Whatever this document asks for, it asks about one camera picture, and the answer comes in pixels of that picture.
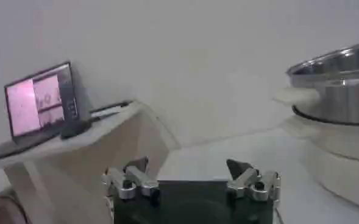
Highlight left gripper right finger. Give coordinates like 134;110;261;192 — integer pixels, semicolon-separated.
226;158;282;203

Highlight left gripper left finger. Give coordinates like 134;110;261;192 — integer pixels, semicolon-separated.
102;156;160;201

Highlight glass lid with steel rim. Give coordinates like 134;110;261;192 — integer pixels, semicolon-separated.
286;39;359;77

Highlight white side desk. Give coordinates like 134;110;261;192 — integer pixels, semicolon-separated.
0;100;180;224

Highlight white electric cooker base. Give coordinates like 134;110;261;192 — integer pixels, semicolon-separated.
273;87;359;212

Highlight steel steamer pot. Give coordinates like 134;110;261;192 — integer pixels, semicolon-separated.
286;57;359;127

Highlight black laptop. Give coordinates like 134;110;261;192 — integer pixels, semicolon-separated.
0;61;82;164

